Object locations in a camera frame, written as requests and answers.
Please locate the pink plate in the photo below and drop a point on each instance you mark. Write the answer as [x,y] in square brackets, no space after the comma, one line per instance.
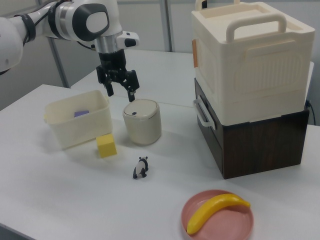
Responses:
[225,222]

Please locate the purple block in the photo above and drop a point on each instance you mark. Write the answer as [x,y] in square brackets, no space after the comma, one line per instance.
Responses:
[81,113]

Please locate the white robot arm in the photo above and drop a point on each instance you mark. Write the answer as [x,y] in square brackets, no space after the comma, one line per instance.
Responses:
[75,17]

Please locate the panda toy figure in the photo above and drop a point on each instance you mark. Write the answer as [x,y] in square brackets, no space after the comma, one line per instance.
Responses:
[140,168]

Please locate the cream lidded trash can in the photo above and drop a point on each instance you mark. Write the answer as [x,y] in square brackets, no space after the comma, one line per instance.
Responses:
[142,125]

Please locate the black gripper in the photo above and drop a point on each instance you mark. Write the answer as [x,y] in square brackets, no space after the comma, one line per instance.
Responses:
[112,60]

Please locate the yellow toy banana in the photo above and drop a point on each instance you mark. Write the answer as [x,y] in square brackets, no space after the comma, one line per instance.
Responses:
[212,207]

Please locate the yellow foam block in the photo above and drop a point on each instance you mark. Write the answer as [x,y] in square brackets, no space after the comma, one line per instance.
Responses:
[107,147]

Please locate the cream plastic bin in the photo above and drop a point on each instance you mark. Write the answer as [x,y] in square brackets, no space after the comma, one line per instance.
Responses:
[82,130]

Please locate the dark wooden cabinet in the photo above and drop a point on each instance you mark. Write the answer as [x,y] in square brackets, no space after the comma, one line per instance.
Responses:
[262,147]

